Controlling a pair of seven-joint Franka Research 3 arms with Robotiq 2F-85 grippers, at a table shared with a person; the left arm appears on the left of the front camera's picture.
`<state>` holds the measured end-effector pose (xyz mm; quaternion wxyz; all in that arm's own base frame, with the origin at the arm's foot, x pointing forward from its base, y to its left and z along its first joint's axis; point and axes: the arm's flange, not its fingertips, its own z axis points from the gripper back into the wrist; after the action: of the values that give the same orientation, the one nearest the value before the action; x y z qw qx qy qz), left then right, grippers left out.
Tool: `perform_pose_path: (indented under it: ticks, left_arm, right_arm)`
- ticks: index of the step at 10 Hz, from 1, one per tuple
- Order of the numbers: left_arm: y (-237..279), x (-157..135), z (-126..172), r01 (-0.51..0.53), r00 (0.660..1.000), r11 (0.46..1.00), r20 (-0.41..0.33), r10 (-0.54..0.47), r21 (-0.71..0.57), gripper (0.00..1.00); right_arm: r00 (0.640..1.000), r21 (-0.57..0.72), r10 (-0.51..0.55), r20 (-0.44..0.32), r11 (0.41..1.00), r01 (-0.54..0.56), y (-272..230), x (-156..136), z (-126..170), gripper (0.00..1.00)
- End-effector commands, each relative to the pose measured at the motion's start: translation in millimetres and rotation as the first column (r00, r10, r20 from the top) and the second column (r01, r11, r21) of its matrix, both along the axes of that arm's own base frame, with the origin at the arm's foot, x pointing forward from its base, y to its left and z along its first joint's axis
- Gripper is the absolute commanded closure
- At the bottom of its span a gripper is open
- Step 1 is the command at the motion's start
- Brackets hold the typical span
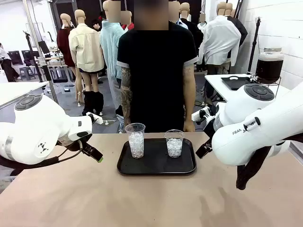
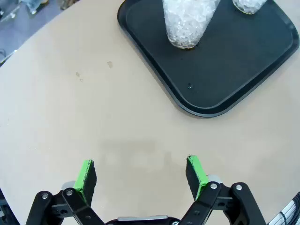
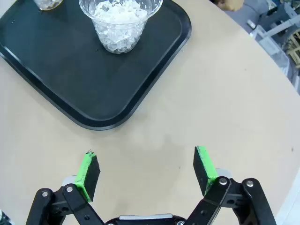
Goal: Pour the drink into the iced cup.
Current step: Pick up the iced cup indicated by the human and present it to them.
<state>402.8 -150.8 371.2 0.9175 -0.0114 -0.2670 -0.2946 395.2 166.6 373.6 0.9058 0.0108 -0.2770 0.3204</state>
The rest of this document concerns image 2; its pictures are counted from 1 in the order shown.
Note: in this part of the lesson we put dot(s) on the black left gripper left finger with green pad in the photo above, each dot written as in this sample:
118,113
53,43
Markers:
86,178

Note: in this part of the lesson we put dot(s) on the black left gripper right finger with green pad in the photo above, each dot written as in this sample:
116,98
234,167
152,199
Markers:
195,175

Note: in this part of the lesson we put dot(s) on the clear plastic iced cup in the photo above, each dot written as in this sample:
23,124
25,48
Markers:
185,28
248,5

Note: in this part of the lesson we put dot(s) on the black plastic serving tray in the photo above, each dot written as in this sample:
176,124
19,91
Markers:
234,70

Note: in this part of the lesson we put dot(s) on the flat clear plastic container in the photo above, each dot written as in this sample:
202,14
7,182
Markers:
9,14

